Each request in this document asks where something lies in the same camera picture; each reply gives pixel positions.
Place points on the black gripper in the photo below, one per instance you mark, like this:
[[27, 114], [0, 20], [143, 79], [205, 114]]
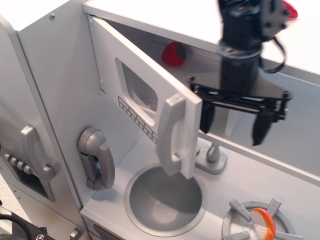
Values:
[[238, 85]]

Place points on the white toy microwave door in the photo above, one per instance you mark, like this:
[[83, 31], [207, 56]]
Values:
[[129, 65]]

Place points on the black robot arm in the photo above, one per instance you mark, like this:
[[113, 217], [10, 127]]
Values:
[[247, 24]]

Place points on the grey toy faucet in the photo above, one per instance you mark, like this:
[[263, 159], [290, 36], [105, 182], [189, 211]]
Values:
[[210, 158]]

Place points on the red toy strawberry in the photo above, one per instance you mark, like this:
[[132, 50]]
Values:
[[174, 54]]

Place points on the grey toy stove burner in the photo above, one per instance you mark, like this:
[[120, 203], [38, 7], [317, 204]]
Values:
[[237, 224]]

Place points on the grey round toy sink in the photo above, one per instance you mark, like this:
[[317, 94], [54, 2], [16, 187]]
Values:
[[162, 205]]

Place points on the red toy chili pepper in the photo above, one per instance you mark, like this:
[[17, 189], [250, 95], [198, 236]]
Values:
[[292, 12]]

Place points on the orange salmon sushi toy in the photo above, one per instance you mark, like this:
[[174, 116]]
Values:
[[263, 223]]

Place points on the white toy kitchen cabinet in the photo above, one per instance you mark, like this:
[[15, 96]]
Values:
[[49, 79]]

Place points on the grey toy ice dispenser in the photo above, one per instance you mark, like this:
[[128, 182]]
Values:
[[23, 174]]

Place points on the grey microwave door handle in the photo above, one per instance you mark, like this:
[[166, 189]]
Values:
[[173, 111]]

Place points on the grey toy wall phone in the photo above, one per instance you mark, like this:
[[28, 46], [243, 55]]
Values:
[[97, 160]]

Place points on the grey fridge door handle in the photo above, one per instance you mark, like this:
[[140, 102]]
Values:
[[33, 151]]

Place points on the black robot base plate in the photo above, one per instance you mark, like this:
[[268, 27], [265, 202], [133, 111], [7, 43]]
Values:
[[13, 227]]

